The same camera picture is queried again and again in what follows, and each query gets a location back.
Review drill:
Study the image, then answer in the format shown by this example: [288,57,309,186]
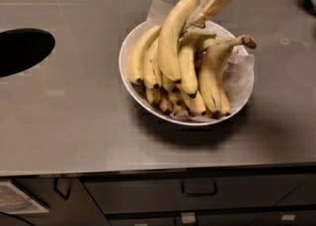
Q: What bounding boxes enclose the paper sheet on cabinet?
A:
[0,181,49,215]

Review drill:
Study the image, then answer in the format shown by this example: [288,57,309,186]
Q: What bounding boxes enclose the grey cabinet drawer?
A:
[83,174,315,215]

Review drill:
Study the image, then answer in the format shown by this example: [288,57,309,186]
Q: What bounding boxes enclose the white bowl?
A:
[118,21,255,126]

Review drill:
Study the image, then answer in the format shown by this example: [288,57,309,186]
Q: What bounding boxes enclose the white paper liner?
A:
[146,0,256,123]

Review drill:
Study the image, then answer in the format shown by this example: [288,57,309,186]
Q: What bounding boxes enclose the short yellow banana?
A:
[143,38,162,89]

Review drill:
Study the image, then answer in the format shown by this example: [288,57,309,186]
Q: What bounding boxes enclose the black cabinet door handle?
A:
[53,178,71,200]

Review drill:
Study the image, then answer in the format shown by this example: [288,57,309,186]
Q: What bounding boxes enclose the black drawer handle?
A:
[181,180,217,197]

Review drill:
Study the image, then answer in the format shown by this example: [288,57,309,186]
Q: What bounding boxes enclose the lower small bananas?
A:
[144,76,206,116]

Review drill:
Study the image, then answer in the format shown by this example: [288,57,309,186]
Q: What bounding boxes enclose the right yellow banana bunch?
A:
[197,35,257,116]

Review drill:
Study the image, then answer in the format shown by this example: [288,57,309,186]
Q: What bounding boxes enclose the dark round sink hole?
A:
[0,29,55,77]

